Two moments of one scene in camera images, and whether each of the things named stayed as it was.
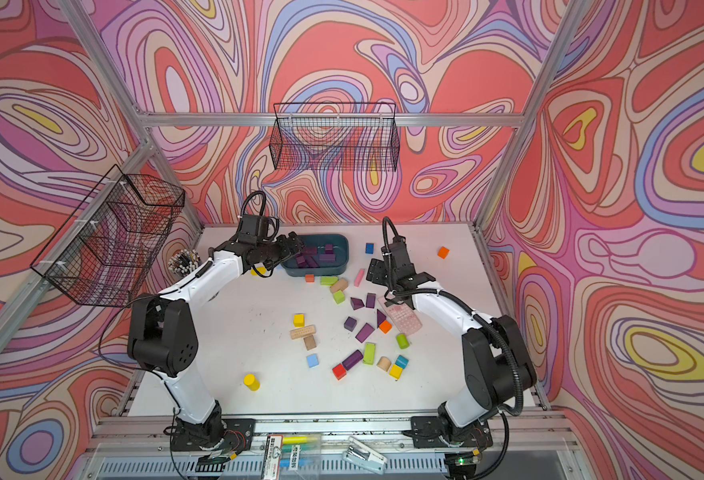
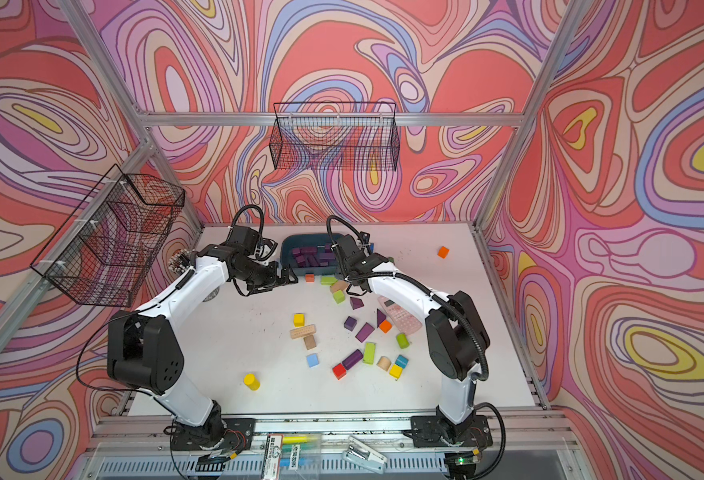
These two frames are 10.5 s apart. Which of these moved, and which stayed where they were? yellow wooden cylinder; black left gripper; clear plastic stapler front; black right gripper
Moved: black right gripper; black left gripper
Stayed: clear plastic stapler front; yellow wooden cylinder
